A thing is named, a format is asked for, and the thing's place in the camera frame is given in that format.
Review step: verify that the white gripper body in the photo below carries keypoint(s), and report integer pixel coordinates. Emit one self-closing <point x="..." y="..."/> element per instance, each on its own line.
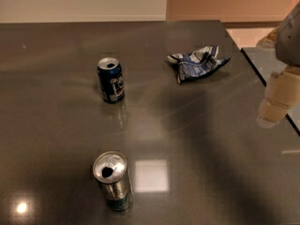
<point x="289" y="42"/>

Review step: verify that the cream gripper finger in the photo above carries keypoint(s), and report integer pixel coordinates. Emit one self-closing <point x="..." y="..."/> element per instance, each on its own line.
<point x="281" y="93"/>

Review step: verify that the blue pepsi can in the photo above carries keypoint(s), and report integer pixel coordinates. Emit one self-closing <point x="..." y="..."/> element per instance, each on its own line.
<point x="111" y="80"/>

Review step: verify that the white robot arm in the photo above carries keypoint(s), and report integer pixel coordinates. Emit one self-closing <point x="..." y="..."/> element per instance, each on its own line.
<point x="287" y="45"/>

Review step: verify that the silver green can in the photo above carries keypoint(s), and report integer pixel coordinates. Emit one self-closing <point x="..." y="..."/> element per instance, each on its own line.
<point x="110" y="170"/>

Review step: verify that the crumpled blue white chip bag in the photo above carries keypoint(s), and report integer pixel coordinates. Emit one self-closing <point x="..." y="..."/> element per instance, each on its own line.
<point x="198" y="64"/>

